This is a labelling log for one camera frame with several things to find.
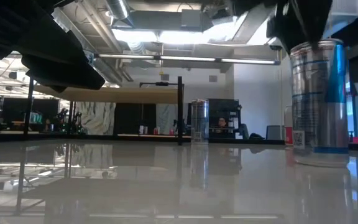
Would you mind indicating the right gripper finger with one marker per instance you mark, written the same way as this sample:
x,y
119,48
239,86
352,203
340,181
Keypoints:
x,y
303,21

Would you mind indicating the silver and blue slim can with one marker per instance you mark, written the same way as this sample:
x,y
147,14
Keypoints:
x,y
199,121
319,102

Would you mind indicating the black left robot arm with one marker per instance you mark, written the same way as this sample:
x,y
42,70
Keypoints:
x,y
42,40

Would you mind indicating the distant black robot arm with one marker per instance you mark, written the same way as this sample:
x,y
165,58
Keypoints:
x,y
62,119

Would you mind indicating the wooden shelf with black posts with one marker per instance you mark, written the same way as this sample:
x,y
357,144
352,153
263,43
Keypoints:
x,y
120,95

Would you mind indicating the grey ceiling ventilation box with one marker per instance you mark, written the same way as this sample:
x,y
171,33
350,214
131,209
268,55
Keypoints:
x,y
191,20

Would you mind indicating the grey waste bin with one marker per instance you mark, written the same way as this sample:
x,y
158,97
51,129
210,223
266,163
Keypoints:
x,y
276,133

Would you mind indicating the black storage rack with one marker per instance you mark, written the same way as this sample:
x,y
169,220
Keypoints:
x,y
228,109

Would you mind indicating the long ceiling light strip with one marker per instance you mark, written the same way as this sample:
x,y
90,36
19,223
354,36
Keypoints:
x,y
185,58

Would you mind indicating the black bag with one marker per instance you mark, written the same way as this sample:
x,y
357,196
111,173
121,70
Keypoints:
x,y
256,137

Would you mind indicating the grey chair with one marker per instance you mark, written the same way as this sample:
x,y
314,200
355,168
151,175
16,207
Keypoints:
x,y
244,132

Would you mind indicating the person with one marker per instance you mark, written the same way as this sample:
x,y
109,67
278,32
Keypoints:
x,y
222,122

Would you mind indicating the small red box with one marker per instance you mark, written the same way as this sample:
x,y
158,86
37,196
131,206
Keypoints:
x,y
357,140

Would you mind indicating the grey marbled partition panel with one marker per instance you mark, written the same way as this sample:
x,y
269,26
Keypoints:
x,y
95,118
166,118

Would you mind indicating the small distant white can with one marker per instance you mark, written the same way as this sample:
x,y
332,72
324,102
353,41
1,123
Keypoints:
x,y
146,130
141,130

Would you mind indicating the distant wooden table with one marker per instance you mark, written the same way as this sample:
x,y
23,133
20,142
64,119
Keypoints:
x,y
135,135

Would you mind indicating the dark dome camera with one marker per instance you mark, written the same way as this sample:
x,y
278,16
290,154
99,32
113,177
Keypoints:
x,y
275,47

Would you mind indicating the grey wall vent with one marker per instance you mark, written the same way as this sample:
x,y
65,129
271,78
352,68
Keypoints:
x,y
165,77
213,78

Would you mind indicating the silver round air duct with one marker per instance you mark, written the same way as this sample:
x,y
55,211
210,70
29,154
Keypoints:
x,y
118,7

